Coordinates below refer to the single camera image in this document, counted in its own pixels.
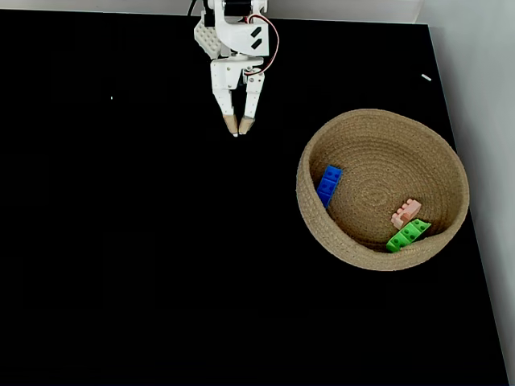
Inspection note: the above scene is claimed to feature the pink lego block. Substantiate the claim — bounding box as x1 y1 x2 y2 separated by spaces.
390 198 422 232

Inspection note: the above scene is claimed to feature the green lego block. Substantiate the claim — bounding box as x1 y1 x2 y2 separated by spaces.
385 218 432 253

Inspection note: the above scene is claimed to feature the blue lego block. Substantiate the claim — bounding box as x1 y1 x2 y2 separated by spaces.
315 164 344 210

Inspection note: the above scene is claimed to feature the woven rope basket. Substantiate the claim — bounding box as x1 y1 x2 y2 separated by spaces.
295 108 471 272

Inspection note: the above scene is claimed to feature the red white servo cable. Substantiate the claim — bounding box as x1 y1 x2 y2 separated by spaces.
243 14 281 77

